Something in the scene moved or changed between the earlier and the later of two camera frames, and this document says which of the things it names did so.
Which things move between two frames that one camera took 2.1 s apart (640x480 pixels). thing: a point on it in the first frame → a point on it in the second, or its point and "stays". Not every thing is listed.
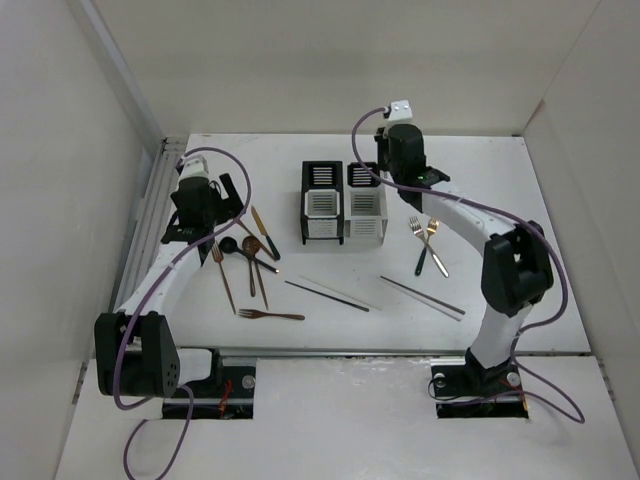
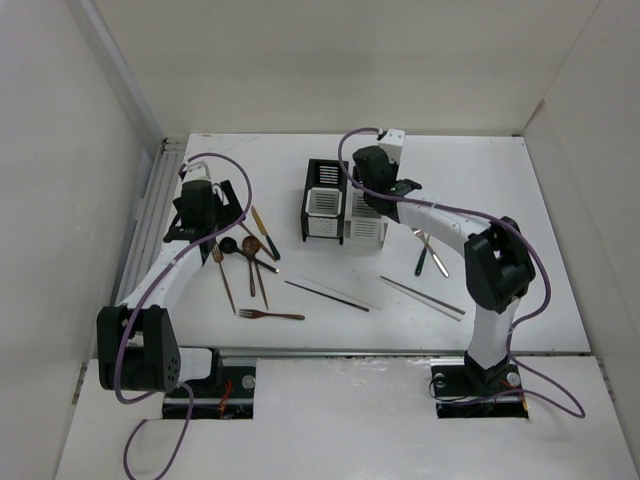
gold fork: x=432 y=226 → x=434 y=254
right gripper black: x=382 y=138 → x=395 y=167
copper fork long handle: x=218 y=256 stays
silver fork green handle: x=431 y=228 stays
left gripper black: x=229 y=211 stays
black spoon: x=228 y=245 stays
